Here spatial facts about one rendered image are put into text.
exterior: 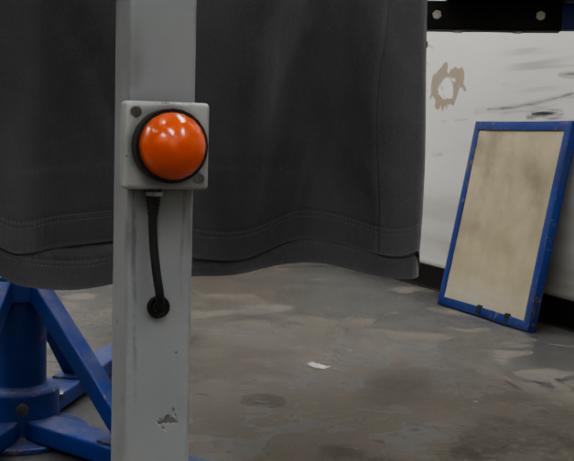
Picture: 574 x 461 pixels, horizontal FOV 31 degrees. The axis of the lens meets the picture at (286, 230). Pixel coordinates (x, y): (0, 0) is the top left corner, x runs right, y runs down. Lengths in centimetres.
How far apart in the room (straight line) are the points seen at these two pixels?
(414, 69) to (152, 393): 48
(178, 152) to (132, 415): 16
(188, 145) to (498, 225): 340
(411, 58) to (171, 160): 47
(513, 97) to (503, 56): 18
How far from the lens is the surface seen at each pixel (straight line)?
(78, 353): 210
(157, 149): 56
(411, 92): 98
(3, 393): 223
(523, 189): 384
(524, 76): 402
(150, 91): 60
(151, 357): 61
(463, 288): 404
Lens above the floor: 66
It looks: 5 degrees down
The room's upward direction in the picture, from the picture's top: 2 degrees clockwise
